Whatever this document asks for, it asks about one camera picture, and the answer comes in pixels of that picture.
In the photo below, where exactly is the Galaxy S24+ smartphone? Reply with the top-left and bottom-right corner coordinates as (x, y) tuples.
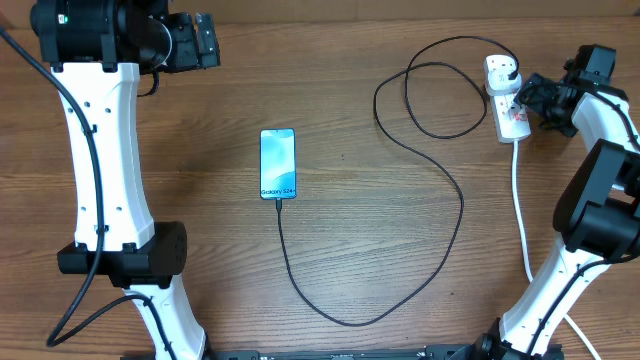
(260, 128), (297, 200)

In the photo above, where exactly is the black USB charging cable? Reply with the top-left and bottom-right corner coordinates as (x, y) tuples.
(274, 35), (521, 328)

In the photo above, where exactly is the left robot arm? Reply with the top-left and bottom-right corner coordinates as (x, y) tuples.
(30, 0), (220, 359)

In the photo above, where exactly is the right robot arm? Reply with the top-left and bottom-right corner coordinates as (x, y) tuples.
(469, 44), (639, 359)

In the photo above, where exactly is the white charger plug adapter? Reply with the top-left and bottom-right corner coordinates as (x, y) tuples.
(485, 70), (522, 97)

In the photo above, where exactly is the white power strip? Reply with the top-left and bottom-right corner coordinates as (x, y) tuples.
(483, 54), (532, 145)

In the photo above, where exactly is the white power strip cord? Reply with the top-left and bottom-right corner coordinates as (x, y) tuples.
(510, 140), (603, 360)

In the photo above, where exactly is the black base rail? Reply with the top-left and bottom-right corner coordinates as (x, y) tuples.
(119, 343), (566, 360)

